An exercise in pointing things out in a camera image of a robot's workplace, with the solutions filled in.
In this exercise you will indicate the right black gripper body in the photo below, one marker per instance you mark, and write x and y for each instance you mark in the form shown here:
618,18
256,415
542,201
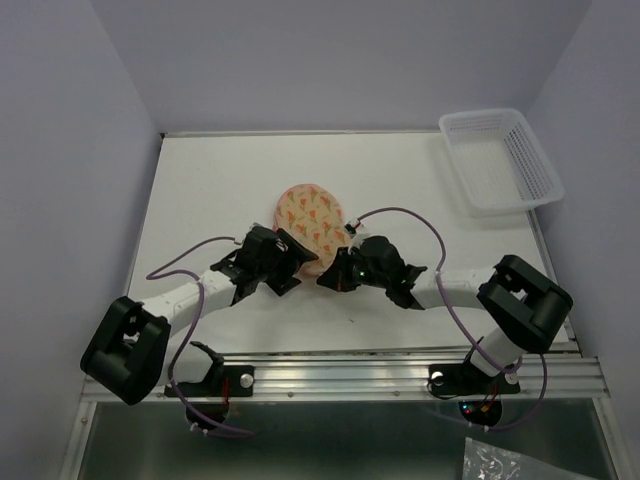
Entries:
352,271

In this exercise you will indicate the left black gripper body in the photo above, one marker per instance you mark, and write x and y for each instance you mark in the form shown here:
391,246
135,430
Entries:
282,265

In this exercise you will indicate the floral mesh laundry bag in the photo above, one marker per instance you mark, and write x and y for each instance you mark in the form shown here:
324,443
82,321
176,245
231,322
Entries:
314,218

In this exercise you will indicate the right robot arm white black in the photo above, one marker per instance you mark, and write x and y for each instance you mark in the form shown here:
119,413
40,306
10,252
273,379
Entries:
527,307

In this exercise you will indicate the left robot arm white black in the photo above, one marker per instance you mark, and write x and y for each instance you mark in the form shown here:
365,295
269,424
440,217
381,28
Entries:
128,353

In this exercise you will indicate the clear plastic bag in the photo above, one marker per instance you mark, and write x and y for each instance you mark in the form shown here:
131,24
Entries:
487,462

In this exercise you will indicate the white plastic basket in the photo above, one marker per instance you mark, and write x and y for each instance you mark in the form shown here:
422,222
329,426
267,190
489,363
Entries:
499,162

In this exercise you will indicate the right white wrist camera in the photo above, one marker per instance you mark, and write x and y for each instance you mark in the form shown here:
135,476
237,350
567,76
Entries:
361,233

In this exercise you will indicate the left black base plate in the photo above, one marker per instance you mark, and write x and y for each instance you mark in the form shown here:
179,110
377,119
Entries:
221,379

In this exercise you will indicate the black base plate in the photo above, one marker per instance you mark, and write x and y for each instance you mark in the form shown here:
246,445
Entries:
463,380
221,379

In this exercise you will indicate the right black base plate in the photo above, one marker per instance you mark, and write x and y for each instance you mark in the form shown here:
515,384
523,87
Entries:
463,380

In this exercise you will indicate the aluminium mounting rail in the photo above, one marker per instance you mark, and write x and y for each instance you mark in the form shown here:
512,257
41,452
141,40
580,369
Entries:
392,376

